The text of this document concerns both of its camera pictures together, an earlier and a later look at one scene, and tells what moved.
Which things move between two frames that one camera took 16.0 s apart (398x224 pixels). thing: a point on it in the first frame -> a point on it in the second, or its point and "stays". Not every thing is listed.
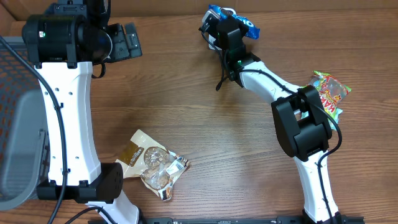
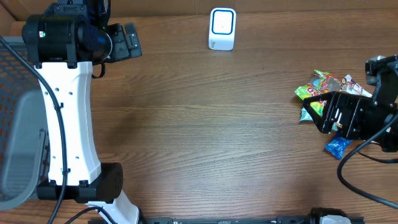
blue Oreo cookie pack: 253,31 -> 336,147
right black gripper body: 244,28 -> 362,119
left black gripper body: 119,50 stays
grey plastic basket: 23,164 stays
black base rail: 232,220 stays
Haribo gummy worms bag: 330,90 stays
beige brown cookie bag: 143,157 -> 347,85
